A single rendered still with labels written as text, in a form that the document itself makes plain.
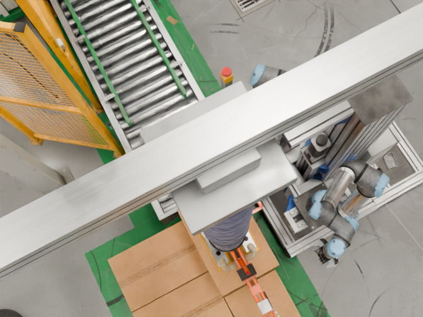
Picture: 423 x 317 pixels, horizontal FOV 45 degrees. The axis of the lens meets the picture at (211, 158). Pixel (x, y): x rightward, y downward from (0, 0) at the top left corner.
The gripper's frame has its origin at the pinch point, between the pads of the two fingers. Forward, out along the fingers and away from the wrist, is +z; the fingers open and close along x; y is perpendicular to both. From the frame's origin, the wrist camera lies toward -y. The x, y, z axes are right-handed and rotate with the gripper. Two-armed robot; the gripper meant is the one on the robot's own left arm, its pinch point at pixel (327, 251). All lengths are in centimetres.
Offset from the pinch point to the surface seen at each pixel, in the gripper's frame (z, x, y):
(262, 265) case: 58, -11, 27
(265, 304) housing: 43, 9, 38
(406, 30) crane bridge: -153, -36, -12
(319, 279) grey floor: 152, 17, -13
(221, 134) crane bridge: -153, -35, 36
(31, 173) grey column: 83, -145, 134
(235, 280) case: 58, -12, 46
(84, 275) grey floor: 152, -75, 148
